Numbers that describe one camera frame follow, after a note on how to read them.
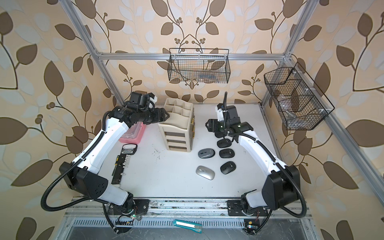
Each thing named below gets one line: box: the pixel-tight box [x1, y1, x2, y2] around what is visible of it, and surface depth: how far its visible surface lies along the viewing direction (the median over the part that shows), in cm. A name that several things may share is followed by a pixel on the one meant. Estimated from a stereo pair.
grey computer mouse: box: [198, 148, 216, 159], surface depth 93 cm
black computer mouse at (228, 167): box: [220, 161, 237, 175], surface depth 88 cm
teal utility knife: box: [173, 219, 203, 234], surface depth 71 cm
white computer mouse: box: [195, 165, 216, 181], surface depth 88 cm
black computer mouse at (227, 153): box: [219, 148, 235, 159], surface depth 93 cm
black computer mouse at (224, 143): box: [217, 138, 232, 148], surface depth 98 cm
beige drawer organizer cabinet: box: [158, 98, 194, 153], surface depth 82 cm
